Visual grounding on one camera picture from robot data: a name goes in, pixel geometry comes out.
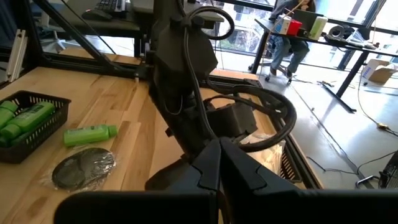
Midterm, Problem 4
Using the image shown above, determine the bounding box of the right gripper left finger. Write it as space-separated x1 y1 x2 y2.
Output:
144 138 223 224

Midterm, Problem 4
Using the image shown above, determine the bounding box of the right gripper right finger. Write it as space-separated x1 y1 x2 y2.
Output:
221 137 398 224

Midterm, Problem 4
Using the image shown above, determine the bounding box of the clear bag of cotton balls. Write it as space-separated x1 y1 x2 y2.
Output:
241 133 287 177

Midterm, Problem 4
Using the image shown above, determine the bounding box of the black slotted plastic basket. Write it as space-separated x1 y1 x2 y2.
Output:
0 90 72 165
278 141 303 184

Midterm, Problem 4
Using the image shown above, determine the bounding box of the person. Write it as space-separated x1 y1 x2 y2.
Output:
269 0 317 78

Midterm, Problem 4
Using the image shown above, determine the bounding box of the dark grey monitor panel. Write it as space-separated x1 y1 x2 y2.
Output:
130 0 224 23

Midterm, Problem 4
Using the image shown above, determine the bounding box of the white and blue carton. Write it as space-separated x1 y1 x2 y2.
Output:
273 14 292 35

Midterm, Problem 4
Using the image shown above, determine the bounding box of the black floor fan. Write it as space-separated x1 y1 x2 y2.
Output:
356 151 398 189

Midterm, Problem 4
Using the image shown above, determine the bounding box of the red box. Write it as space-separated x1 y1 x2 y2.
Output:
285 19 303 37

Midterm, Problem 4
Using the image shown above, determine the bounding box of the black office desk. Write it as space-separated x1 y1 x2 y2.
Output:
253 17 398 113

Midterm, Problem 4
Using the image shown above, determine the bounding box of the black computer mouse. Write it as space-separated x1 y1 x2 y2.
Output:
81 8 113 22

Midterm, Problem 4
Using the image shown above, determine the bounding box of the black keyboard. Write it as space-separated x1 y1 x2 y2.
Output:
95 0 127 13

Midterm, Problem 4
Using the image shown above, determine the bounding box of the dark grey laptop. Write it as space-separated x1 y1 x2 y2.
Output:
292 8 324 32

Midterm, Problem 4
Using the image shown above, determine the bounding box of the pale green canister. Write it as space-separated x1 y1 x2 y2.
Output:
308 16 329 40

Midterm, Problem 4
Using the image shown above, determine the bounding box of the grey tape roll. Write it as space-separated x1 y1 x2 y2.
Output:
328 24 355 41

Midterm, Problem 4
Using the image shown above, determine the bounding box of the brown cardboard box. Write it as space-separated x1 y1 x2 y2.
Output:
362 58 398 84

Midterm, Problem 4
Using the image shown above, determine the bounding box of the white aluminium profile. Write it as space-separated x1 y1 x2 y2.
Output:
6 29 28 83

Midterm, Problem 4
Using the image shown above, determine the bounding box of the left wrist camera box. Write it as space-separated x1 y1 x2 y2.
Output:
205 102 259 139

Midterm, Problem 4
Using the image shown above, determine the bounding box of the black fan cable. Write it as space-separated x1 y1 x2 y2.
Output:
306 151 398 175

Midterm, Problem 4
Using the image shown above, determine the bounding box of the black left arm cable sleeve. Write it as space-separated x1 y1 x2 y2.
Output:
183 6 298 153

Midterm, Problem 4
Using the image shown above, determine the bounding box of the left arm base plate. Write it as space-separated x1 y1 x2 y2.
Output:
133 63 156 82

